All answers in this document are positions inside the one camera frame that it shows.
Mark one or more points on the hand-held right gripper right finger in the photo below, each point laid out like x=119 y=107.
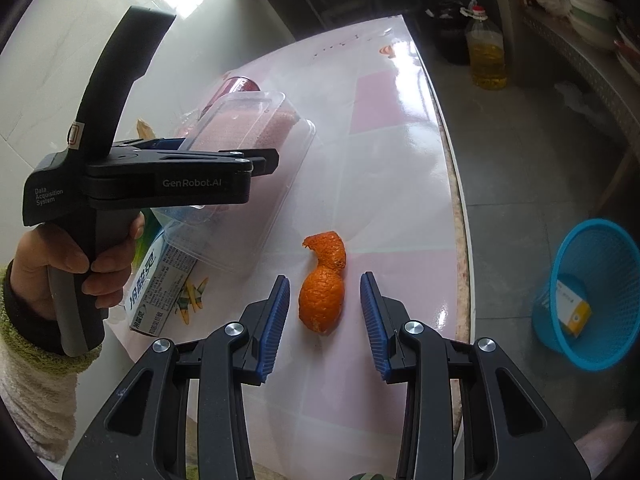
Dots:
x=372 y=330

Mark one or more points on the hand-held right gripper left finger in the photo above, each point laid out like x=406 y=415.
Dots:
x=275 y=330

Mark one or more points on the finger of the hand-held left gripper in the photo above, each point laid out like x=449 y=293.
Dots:
x=210 y=162
x=165 y=144

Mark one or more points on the orange peel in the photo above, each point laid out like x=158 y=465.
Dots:
x=320 y=300

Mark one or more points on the clear plastic clamshell container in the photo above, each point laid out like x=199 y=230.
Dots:
x=250 y=125

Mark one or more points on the red drink can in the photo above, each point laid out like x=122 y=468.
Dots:
x=237 y=85

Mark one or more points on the white green carton box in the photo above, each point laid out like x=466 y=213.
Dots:
x=160 y=285

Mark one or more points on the blue plastic mesh basket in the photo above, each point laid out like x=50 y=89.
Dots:
x=590 y=250

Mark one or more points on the person's left forearm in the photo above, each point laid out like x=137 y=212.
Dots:
x=35 y=385

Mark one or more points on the person's left hand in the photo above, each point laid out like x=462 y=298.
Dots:
x=30 y=270

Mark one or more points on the yellowish peel scrap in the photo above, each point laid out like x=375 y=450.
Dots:
x=145 y=129

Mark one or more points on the pink printed table cover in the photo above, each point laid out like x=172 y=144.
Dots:
x=390 y=160

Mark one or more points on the yellow white small box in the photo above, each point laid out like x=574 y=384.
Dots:
x=572 y=310

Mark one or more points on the dark ceramic jar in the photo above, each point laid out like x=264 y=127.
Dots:
x=452 y=40

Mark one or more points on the cooking oil bottle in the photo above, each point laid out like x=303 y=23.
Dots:
x=487 y=60

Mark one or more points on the crumpled white plastic scrap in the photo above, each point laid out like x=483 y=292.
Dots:
x=575 y=97

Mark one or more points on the concrete counter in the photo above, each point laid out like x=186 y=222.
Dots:
x=502 y=20

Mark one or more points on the grey perforated shelf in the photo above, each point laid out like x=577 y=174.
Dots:
x=580 y=57

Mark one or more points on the stack of plates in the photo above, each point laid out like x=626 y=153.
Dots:
x=629 y=55

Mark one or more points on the stack of white bowls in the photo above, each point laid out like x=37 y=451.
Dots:
x=592 y=25

